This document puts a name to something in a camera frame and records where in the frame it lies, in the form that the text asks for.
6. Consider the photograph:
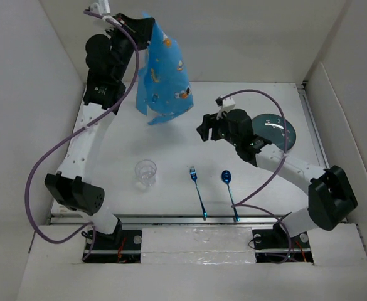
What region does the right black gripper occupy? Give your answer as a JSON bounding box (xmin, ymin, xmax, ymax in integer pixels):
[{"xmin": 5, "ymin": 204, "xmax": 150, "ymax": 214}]
[{"xmin": 197, "ymin": 108, "xmax": 240, "ymax": 147}]

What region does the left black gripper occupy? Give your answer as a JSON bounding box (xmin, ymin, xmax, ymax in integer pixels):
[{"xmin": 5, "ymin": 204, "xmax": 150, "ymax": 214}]
[{"xmin": 104, "ymin": 14, "xmax": 154, "ymax": 81}]

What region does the dark teal plate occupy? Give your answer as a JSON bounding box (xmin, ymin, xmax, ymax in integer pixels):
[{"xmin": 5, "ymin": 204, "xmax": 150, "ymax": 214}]
[{"xmin": 252, "ymin": 114, "xmax": 297, "ymax": 151}]

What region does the blue metal spoon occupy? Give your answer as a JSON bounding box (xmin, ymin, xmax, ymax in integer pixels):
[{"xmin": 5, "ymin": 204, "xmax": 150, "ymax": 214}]
[{"xmin": 221, "ymin": 170, "xmax": 240, "ymax": 222}]

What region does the blue metal fork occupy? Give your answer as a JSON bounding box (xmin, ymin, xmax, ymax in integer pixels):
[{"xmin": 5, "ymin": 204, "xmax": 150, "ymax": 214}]
[{"xmin": 189, "ymin": 166, "xmax": 208, "ymax": 221}]

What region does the blue space print placemat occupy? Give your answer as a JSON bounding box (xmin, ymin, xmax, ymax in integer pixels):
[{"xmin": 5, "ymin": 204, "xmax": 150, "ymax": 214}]
[{"xmin": 136, "ymin": 22, "xmax": 194, "ymax": 125}]

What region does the clear plastic cup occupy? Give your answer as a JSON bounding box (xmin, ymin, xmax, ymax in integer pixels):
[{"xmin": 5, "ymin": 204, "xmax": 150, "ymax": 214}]
[{"xmin": 135, "ymin": 159, "xmax": 157, "ymax": 187}]

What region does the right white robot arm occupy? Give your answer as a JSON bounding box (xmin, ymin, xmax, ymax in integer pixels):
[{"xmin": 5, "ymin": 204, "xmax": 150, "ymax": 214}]
[{"xmin": 196, "ymin": 109, "xmax": 358, "ymax": 247}]

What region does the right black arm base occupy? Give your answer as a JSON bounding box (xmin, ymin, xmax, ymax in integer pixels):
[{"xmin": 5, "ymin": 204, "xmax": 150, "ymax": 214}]
[{"xmin": 248, "ymin": 229, "xmax": 314, "ymax": 263}]

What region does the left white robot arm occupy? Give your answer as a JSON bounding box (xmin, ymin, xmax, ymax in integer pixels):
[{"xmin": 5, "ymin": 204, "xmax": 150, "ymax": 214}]
[{"xmin": 45, "ymin": 13, "xmax": 155, "ymax": 249}]

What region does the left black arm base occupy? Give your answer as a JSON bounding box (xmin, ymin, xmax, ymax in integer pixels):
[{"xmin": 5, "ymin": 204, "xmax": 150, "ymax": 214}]
[{"xmin": 82, "ymin": 230, "xmax": 142, "ymax": 264}]

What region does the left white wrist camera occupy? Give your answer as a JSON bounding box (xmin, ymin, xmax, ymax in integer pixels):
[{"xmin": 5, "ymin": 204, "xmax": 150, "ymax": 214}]
[{"xmin": 89, "ymin": 0, "xmax": 111, "ymax": 15}]

